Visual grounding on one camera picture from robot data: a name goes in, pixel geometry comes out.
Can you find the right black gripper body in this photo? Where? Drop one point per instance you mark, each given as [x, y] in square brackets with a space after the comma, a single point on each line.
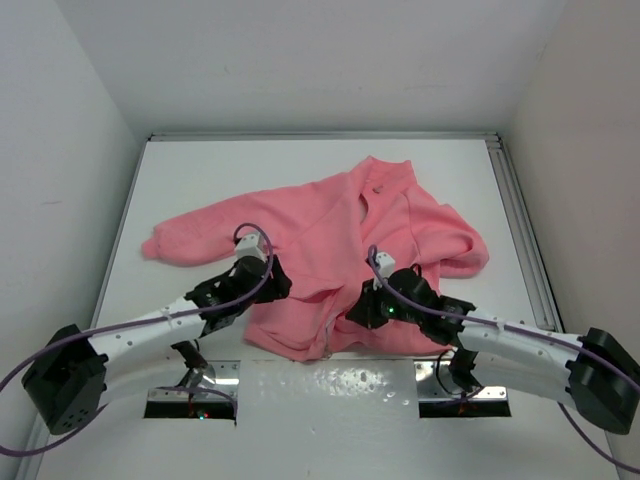
[381, 306]

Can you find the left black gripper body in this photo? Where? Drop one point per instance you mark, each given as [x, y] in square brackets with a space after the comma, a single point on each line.
[272, 287]

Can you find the pink fleece jacket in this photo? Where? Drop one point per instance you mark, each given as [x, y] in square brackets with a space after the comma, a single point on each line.
[321, 232]

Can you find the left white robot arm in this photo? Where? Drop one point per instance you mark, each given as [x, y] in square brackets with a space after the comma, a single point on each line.
[79, 372]

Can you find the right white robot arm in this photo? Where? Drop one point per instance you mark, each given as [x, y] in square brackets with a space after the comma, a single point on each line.
[591, 373]

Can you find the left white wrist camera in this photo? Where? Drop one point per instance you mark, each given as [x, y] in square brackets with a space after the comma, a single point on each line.
[251, 245]

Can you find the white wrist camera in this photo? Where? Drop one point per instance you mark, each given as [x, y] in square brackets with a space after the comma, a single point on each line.
[251, 245]
[384, 267]

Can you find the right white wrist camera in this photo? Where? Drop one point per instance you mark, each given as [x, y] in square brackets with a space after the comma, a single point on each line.
[384, 267]

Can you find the shiny metal base plate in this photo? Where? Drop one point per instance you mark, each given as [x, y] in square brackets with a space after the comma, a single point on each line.
[406, 380]

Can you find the aluminium frame rail right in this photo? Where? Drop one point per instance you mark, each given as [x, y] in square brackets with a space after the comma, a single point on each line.
[539, 290]

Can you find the aluminium frame rail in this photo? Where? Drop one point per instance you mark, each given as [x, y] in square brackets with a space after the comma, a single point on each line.
[322, 135]
[60, 212]
[539, 290]

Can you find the aluminium frame rail back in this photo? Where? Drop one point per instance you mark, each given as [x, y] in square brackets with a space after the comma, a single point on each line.
[322, 135]

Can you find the aluminium frame rail left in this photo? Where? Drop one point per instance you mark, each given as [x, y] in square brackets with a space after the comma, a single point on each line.
[60, 212]

